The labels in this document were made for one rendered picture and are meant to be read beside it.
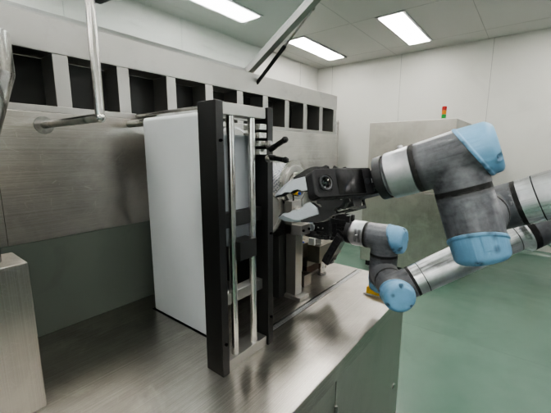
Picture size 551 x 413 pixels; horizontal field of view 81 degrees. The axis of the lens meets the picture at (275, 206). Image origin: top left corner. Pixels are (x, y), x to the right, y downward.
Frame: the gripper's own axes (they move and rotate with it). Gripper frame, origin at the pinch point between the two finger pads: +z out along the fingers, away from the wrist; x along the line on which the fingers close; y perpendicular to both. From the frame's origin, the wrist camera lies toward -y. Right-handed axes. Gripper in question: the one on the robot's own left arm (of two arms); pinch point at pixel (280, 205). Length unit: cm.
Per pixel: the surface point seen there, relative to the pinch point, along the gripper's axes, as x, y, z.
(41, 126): 28, -23, 46
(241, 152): 12.7, -1.3, 6.7
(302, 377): -33.8, 7.7, 6.5
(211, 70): 58, 24, 35
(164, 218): 5.6, 0.9, 37.3
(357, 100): 244, 461, 121
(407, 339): -76, 201, 45
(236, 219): -0.7, -2.1, 9.8
